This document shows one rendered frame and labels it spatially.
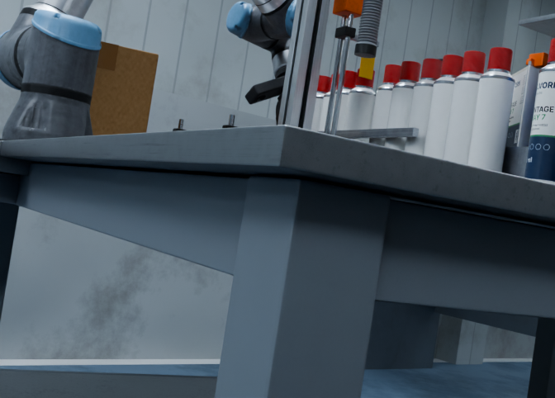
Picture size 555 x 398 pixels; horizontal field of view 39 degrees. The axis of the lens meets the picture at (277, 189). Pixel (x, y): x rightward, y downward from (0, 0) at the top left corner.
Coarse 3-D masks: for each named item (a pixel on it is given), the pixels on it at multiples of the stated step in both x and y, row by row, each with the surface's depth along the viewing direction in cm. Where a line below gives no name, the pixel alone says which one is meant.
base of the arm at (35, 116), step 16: (32, 96) 127; (48, 96) 126; (64, 96) 127; (80, 96) 129; (16, 112) 127; (32, 112) 126; (48, 112) 126; (64, 112) 127; (80, 112) 129; (16, 128) 125; (32, 128) 125; (48, 128) 125; (64, 128) 126; (80, 128) 128
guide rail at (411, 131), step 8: (392, 128) 129; (400, 128) 127; (408, 128) 125; (416, 128) 125; (344, 136) 141; (352, 136) 139; (360, 136) 137; (368, 136) 135; (376, 136) 133; (384, 136) 131; (392, 136) 129; (400, 136) 128; (408, 136) 126; (416, 136) 125
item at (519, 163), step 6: (510, 150) 115; (516, 150) 114; (522, 150) 113; (510, 156) 115; (516, 156) 114; (522, 156) 113; (504, 162) 116; (510, 162) 115; (516, 162) 114; (522, 162) 113; (504, 168) 116; (510, 168) 114; (516, 168) 113; (522, 168) 112; (516, 174) 113; (522, 174) 112
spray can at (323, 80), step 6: (324, 78) 158; (330, 78) 158; (318, 84) 158; (324, 84) 158; (318, 90) 158; (324, 90) 158; (318, 96) 157; (318, 102) 157; (318, 108) 157; (318, 114) 156; (312, 120) 157; (318, 120) 156; (312, 126) 157; (318, 126) 156
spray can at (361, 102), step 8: (360, 80) 144; (368, 80) 144; (360, 88) 144; (368, 88) 144; (352, 96) 144; (360, 96) 143; (368, 96) 143; (352, 104) 144; (360, 104) 143; (368, 104) 143; (352, 112) 143; (360, 112) 143; (368, 112) 143; (352, 120) 143; (360, 120) 143; (368, 120) 143; (344, 128) 145; (352, 128) 143; (360, 128) 143; (368, 128) 144
